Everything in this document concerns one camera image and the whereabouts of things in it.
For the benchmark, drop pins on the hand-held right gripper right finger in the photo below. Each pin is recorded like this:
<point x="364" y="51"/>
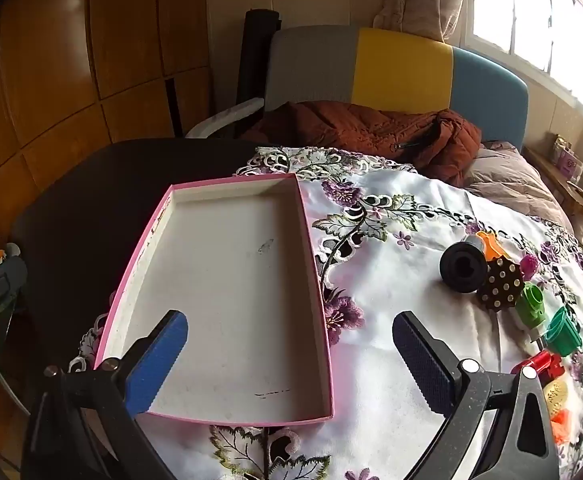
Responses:
<point x="424" y="365"/>

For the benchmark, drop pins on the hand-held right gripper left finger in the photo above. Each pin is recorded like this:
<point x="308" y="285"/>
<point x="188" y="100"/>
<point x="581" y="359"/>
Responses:
<point x="159" y="360"/>

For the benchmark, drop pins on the pink cardboard box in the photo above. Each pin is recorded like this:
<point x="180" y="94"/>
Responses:
<point x="231" y="285"/>

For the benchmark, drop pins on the black cylinder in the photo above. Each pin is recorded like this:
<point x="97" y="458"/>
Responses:
<point x="464" y="267"/>

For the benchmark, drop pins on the red metal cylinder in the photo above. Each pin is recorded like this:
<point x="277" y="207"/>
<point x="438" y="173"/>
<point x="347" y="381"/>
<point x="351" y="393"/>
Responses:
<point x="531" y="361"/>

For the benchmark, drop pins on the brown polka dot block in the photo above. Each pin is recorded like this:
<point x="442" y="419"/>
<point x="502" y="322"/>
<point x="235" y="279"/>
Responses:
<point x="501" y="282"/>

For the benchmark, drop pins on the light green plastic toy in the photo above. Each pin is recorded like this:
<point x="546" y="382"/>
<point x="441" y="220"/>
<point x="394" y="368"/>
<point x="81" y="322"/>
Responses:
<point x="531" y="307"/>

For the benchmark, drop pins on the orange plastic toy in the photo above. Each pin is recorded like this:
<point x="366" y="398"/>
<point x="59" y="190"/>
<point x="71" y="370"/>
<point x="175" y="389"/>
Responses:
<point x="492" y="247"/>

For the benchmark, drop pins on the yellow oval carved piece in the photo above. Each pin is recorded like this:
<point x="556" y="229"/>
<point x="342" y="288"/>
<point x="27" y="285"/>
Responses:
<point x="556" y="397"/>

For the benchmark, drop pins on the teal green plastic toy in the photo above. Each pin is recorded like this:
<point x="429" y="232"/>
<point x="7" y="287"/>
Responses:
<point x="561" y="332"/>

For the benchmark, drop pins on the magenta plastic toy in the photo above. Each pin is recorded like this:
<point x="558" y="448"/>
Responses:
<point x="530" y="265"/>

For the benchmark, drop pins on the orange cheese block toy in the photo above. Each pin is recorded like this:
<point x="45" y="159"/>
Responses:
<point x="561" y="427"/>

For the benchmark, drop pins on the white floral embroidered tablecloth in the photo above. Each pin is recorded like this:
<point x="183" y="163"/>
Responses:
<point x="386" y="270"/>

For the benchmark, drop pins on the dusty pink quilt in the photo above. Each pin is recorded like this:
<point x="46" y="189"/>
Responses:
<point x="511" y="180"/>

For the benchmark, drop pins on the wooden side desk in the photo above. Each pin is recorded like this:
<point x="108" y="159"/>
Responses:
<point x="571" y="200"/>

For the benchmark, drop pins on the wooden wardrobe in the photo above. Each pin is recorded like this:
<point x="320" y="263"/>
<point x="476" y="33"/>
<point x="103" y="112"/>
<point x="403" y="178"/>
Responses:
<point x="46" y="60"/>

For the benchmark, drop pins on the brown quilted jacket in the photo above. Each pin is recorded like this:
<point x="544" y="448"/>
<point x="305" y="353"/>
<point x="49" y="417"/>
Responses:
<point x="351" y="130"/>

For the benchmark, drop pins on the purple box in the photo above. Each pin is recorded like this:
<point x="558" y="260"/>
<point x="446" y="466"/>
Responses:
<point x="569" y="160"/>

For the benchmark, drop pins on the white padded armrest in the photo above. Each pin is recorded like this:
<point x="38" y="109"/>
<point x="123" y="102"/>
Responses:
<point x="226" y="115"/>

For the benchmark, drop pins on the grey yellow blue headboard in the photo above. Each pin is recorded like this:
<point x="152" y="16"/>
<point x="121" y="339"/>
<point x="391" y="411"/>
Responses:
<point x="401" y="70"/>

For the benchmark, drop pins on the black chair backrest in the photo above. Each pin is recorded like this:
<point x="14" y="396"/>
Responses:
<point x="256" y="60"/>

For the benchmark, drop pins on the window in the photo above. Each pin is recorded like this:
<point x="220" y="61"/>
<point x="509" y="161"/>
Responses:
<point x="521" y="10"/>

